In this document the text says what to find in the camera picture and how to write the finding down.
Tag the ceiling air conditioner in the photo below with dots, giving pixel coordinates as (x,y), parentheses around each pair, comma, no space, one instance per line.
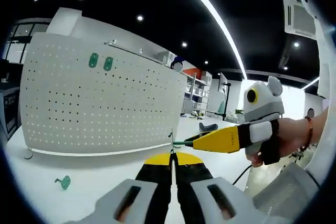
(299,16)

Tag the display on black tripod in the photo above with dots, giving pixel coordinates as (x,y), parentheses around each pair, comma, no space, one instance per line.
(225,95)

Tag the green hook assembly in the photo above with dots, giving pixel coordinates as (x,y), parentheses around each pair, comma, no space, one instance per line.
(181,143)
(65,182)
(108,64)
(93,61)

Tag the black curved headrest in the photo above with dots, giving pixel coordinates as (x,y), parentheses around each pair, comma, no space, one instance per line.
(208,127)

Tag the white storage shelving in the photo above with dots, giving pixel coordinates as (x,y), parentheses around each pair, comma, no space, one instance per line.
(197,90)

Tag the ceiling spotlights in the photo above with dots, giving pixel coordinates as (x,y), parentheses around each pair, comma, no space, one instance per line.
(140,18)

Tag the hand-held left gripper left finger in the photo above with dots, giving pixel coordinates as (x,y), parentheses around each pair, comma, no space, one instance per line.
(155,192)

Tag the person's right hand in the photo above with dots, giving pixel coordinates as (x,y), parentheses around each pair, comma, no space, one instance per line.
(288,134)

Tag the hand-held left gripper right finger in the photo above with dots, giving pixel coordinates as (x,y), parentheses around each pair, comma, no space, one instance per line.
(191,192)

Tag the long ceiling light strip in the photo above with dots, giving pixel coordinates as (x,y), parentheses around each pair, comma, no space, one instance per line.
(218,16)

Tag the black swivel chair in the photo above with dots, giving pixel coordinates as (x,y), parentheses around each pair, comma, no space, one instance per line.
(298,154)

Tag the person's white shirt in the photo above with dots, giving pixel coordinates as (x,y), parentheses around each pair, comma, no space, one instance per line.
(325,64)

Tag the grey metal shelving rack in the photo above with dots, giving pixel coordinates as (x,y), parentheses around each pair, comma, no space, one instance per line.
(131,49)

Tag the white perforated mounting plate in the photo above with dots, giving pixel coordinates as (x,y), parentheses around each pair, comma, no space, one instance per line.
(105,108)

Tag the grey mesh office chair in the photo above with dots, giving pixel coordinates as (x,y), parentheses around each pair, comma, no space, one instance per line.
(286,190)

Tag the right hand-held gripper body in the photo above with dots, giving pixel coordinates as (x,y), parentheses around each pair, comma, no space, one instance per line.
(265,103)

